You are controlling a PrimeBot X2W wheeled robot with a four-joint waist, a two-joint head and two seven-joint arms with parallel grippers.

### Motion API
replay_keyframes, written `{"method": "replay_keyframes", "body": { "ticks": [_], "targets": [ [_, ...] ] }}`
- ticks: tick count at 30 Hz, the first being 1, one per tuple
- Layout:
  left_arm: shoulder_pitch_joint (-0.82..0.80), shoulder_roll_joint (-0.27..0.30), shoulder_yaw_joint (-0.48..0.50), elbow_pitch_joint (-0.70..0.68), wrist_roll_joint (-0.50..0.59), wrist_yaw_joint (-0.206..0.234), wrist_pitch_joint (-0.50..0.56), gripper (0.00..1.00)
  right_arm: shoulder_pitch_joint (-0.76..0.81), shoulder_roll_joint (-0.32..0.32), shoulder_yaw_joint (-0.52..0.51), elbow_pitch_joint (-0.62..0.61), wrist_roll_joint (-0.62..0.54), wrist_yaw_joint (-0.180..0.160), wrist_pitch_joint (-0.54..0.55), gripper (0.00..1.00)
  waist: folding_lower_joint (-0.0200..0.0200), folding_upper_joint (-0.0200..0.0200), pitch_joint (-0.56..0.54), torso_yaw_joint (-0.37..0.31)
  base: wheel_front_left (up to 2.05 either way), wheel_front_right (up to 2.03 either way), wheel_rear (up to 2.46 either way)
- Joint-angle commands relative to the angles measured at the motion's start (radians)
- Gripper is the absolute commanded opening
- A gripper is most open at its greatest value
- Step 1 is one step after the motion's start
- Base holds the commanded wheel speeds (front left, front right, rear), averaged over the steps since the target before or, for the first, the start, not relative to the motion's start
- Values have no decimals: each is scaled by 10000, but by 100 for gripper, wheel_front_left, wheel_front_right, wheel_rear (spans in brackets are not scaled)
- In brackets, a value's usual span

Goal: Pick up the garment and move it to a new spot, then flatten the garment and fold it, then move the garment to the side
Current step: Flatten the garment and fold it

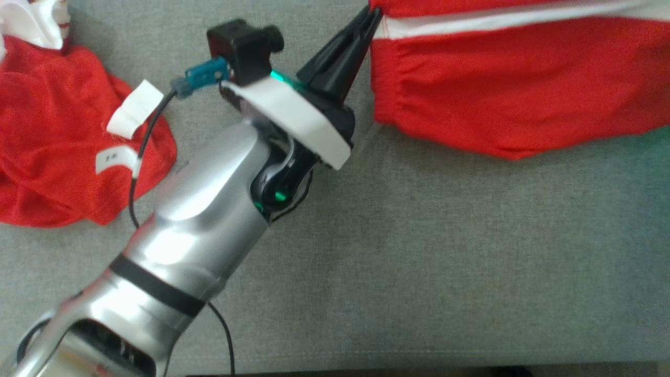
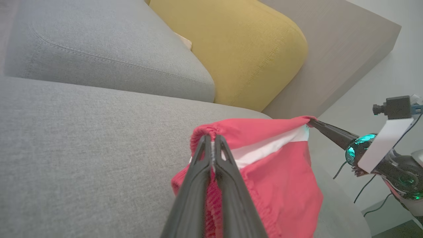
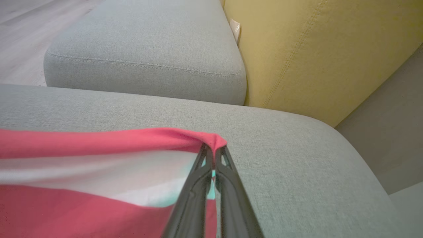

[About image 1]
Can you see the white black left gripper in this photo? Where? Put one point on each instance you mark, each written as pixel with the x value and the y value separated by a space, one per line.
pixel 298 123

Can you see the red shorts with white stripes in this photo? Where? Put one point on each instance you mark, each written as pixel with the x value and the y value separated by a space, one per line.
pixel 513 84

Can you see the red jersey number 23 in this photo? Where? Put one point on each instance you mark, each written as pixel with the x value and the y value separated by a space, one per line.
pixel 57 131

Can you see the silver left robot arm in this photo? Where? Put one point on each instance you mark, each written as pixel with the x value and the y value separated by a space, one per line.
pixel 199 225

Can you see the grey fabric sofa seat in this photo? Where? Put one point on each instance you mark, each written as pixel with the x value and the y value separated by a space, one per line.
pixel 419 262

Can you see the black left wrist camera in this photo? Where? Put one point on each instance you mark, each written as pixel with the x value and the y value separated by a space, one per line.
pixel 243 47

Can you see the teal left camera connector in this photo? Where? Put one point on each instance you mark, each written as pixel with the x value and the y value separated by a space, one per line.
pixel 204 73

